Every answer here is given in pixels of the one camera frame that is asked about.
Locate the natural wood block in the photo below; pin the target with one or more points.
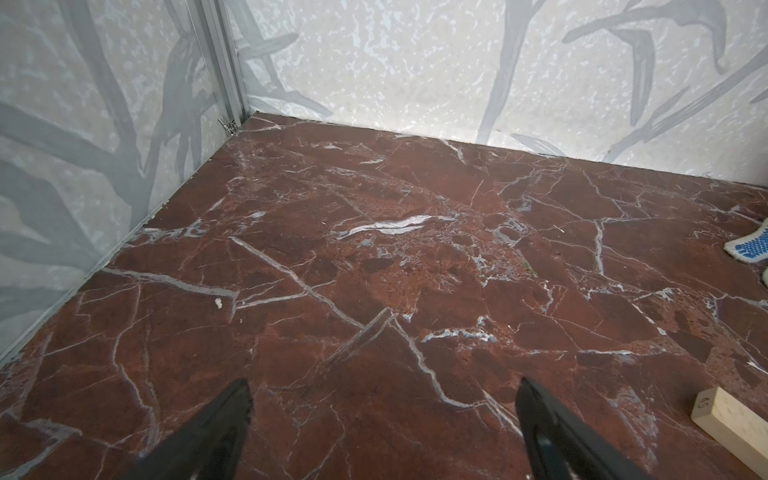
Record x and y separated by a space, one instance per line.
733 425

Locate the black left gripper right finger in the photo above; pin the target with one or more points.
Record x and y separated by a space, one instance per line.
561 446

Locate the blue dotted work glove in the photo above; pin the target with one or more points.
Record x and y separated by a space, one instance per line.
751 248

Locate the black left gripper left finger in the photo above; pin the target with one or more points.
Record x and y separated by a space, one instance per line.
208 446

